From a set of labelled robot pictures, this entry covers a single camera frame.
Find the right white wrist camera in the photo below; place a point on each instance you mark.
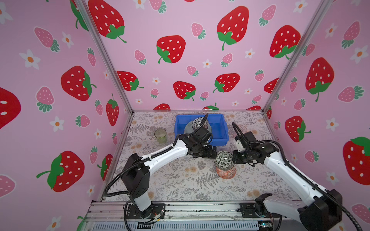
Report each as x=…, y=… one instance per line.
x=239, y=146

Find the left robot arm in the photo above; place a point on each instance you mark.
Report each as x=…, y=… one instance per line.
x=138, y=170

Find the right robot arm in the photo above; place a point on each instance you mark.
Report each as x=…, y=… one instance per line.
x=318, y=210

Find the red pattern bowl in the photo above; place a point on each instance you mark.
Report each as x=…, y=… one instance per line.
x=226, y=174

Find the green glass cup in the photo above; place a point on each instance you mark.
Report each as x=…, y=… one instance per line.
x=161, y=136

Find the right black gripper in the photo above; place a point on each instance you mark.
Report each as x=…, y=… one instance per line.
x=235, y=159

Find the blue plastic bin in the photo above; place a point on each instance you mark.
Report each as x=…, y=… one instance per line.
x=216, y=121

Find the green flower plate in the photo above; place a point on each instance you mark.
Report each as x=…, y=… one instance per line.
x=188, y=128

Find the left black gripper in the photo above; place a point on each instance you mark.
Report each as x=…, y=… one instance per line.
x=208, y=154

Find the pink glass cup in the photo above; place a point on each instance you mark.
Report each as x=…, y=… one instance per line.
x=243, y=129

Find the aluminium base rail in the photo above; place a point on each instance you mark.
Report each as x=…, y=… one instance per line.
x=187, y=216

